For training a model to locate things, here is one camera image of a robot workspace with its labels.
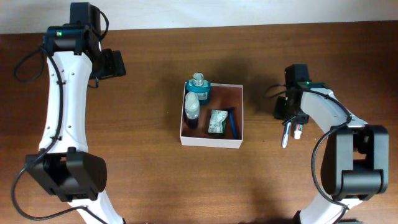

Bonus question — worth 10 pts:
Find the blue white toothbrush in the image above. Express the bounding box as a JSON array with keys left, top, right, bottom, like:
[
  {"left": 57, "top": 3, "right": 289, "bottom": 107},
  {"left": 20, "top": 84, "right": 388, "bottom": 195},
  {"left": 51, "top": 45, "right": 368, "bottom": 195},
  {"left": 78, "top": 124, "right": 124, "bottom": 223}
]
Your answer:
[{"left": 281, "top": 122, "right": 292, "bottom": 148}]

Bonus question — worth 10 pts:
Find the blue disposable razor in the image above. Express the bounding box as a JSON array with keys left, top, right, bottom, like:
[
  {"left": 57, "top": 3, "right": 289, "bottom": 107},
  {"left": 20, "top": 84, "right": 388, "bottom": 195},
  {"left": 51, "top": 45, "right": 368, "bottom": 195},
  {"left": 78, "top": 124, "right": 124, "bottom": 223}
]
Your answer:
[{"left": 225, "top": 107, "right": 239, "bottom": 140}]

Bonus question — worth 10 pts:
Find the blue mouthwash bottle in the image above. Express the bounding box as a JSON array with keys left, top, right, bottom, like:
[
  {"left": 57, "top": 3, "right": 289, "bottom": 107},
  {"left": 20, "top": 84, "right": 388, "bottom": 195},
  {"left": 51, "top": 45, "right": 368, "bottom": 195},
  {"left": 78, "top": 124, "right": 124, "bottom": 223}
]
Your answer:
[{"left": 186, "top": 72, "right": 211, "bottom": 105}]

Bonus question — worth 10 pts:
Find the clear pump bottle purple liquid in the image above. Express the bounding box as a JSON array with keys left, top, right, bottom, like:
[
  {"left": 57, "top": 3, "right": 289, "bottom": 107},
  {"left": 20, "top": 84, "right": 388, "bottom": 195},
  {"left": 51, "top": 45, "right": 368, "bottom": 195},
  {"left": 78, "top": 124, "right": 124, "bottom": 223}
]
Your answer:
[{"left": 184, "top": 92, "right": 200, "bottom": 129}]

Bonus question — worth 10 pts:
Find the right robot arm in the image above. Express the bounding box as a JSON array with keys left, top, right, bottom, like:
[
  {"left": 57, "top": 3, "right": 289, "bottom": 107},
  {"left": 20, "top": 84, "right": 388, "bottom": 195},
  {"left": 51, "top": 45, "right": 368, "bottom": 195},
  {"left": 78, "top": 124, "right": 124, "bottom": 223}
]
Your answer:
[{"left": 274, "top": 64, "right": 389, "bottom": 224}]

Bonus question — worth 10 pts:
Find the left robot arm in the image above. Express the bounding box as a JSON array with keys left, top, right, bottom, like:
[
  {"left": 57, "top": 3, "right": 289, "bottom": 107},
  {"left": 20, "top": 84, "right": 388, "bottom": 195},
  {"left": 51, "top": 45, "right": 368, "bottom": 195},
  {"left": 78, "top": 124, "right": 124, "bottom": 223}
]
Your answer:
[{"left": 24, "top": 2, "right": 126, "bottom": 223}]

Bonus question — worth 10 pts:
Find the white cardboard box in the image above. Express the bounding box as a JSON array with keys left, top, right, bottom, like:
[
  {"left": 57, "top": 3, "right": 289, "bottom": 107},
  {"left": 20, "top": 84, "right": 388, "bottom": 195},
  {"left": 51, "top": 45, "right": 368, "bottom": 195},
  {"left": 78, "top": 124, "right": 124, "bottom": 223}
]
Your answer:
[{"left": 180, "top": 83, "right": 244, "bottom": 149}]

